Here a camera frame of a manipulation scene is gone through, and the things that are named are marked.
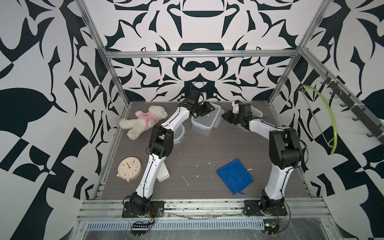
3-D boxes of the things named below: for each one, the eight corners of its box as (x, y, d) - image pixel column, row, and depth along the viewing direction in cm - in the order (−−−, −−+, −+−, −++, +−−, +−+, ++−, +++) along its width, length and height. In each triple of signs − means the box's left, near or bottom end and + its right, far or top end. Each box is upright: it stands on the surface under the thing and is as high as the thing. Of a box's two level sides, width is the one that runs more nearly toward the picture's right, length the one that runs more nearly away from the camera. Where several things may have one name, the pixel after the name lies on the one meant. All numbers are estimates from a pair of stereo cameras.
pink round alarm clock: (115, 181, 84) (113, 180, 82) (122, 158, 92) (121, 156, 90) (138, 181, 84) (137, 180, 82) (143, 158, 92) (142, 156, 90)
